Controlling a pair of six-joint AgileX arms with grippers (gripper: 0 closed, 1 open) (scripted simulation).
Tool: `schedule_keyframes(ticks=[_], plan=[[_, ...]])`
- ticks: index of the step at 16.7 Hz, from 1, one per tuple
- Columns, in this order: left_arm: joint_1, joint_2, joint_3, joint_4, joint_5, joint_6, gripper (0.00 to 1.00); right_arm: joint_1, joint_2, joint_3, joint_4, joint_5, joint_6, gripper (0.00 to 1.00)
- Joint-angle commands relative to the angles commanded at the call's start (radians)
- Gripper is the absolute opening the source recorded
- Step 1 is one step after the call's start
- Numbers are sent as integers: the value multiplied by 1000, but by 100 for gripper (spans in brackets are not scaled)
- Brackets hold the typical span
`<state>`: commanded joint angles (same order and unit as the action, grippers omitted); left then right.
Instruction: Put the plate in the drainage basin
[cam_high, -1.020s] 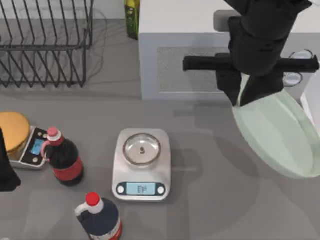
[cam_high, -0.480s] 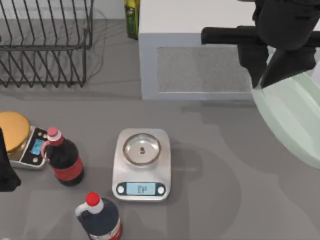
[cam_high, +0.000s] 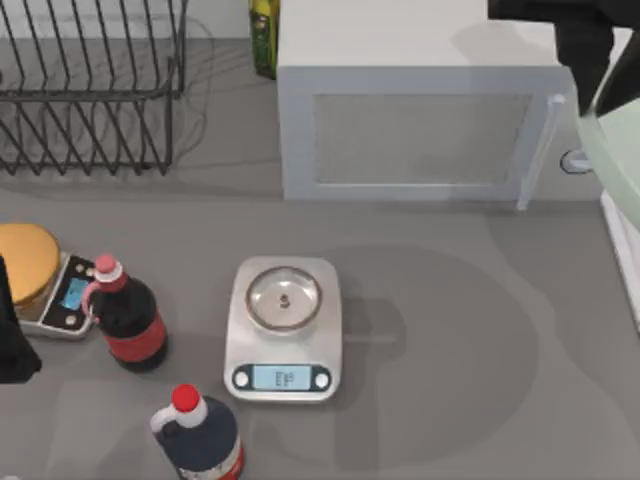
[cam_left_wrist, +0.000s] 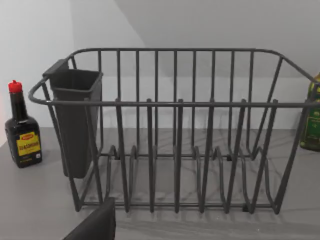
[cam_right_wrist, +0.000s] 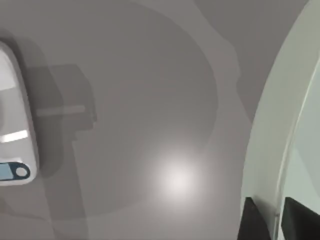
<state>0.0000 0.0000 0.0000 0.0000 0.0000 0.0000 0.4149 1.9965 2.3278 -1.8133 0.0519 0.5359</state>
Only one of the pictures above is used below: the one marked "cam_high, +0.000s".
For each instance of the dark bottle with pink cap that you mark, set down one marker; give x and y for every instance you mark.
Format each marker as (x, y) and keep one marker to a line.
(132, 330)

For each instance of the silver kitchen scale with display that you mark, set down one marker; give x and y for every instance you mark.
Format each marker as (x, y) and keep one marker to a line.
(282, 345)

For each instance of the pale microwave oven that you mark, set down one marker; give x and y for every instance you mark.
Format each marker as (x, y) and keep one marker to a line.
(400, 45)

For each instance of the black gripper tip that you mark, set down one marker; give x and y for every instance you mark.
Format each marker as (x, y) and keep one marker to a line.
(12, 340)

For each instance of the green bottle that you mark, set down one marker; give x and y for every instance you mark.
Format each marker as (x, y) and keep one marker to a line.
(265, 45)

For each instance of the microwave knob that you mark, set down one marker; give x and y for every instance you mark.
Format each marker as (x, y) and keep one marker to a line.
(575, 161)

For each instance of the dark bottle with red cap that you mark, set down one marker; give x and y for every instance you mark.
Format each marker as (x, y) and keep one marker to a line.
(200, 445)

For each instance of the silver scale with gold plate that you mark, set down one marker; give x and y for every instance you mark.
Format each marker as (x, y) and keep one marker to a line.
(30, 260)

